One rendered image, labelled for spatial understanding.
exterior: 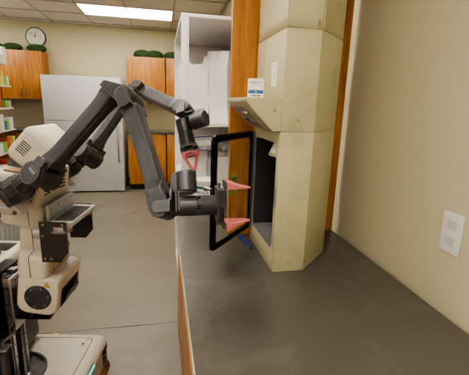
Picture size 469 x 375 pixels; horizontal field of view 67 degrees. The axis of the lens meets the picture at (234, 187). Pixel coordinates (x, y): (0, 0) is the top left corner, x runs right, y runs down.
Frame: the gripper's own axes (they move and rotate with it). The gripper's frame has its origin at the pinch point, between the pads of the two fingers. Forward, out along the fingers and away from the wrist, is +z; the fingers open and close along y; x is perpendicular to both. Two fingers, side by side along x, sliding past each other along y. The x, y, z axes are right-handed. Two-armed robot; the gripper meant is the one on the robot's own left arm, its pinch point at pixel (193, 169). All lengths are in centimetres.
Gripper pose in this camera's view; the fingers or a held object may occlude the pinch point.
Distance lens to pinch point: 137.7
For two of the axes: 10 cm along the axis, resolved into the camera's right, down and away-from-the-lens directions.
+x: -9.7, 2.2, -1.0
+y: -0.9, 0.3, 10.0
